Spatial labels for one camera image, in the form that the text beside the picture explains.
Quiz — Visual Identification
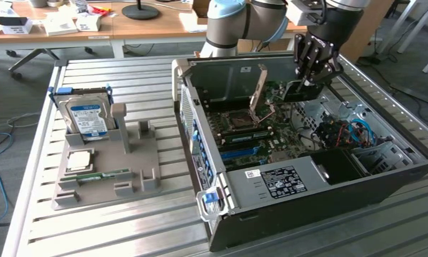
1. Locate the grey power supply unit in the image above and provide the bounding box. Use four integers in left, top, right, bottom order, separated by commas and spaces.
227, 156, 329, 208

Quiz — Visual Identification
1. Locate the metal disk bay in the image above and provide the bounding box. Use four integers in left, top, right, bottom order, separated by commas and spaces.
351, 141, 415, 175

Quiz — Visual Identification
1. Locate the perforated metal drive cage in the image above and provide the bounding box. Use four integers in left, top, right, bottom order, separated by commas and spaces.
291, 80, 347, 126

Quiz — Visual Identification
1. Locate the black round lamp base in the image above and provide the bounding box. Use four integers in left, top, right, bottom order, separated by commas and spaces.
121, 0, 160, 21

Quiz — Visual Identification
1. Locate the hard disk in blue carrier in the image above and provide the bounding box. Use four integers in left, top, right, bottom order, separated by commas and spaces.
48, 86, 118, 142

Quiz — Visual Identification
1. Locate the black Nvidia graphics card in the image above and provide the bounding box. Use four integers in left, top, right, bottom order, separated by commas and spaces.
248, 63, 325, 125

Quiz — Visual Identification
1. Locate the blue case release latch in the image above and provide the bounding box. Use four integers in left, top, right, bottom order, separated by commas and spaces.
201, 191, 219, 205

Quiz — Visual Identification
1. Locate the metal socket cover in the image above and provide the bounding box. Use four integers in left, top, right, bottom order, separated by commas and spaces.
256, 101, 277, 124

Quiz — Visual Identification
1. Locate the blue expansion slot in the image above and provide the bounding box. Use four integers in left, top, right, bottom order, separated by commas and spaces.
220, 146, 263, 160

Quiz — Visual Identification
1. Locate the blue SATA wire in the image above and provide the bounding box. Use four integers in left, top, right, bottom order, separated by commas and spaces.
344, 119, 377, 148

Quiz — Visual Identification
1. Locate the grey plastic parts rack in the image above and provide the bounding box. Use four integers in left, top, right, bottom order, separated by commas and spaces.
52, 103, 164, 211

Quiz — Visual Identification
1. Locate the stack of white papers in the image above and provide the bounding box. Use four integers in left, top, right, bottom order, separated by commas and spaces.
177, 12, 209, 33

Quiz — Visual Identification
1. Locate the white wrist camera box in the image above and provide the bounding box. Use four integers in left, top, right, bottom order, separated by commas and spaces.
288, 0, 325, 27

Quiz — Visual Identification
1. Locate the small white printed box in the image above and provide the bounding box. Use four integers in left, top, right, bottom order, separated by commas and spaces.
74, 12, 102, 32

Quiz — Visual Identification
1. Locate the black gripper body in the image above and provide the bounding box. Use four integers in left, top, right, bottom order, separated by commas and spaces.
305, 7, 364, 58

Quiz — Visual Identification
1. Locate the grey chipset heatsink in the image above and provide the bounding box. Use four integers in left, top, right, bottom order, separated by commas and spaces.
272, 152, 292, 163

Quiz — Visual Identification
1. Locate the wooden cabinet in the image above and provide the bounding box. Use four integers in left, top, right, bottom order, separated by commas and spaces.
299, 0, 395, 64

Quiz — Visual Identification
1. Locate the wooden office desk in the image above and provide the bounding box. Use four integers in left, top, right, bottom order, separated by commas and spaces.
0, 0, 308, 58

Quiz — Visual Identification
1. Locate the red wire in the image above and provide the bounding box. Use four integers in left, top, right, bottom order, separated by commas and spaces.
335, 124, 348, 147

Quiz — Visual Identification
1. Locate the flat white box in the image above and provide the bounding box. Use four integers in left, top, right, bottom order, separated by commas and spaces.
42, 14, 80, 37

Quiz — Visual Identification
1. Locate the green RAM stick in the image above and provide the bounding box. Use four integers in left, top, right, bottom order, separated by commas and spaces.
74, 169, 133, 184
223, 130, 272, 144

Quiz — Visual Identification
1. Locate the black camera cable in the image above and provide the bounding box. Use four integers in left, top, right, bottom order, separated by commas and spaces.
307, 0, 329, 26

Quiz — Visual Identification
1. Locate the open black PC case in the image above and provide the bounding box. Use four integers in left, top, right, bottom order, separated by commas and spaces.
170, 48, 428, 252

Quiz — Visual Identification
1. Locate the white table frame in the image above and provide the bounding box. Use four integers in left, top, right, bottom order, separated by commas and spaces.
377, 0, 428, 73

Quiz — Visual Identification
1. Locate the CPU socket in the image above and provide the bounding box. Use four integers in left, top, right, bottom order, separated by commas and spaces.
224, 111, 257, 132

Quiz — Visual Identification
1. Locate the black plastic shroud box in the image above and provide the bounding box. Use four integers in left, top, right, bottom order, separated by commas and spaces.
312, 148, 372, 185

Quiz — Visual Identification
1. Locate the brown cardboard box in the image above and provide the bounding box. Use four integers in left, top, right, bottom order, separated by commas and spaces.
192, 0, 211, 25

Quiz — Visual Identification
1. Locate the green Dell motherboard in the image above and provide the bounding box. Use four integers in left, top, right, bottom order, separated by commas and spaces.
205, 103, 321, 171

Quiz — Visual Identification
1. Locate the silver CPU chip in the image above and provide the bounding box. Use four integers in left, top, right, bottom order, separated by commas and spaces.
66, 152, 93, 172

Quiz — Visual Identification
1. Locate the black and white cardboard box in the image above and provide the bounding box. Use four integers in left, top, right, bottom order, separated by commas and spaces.
0, 16, 33, 35

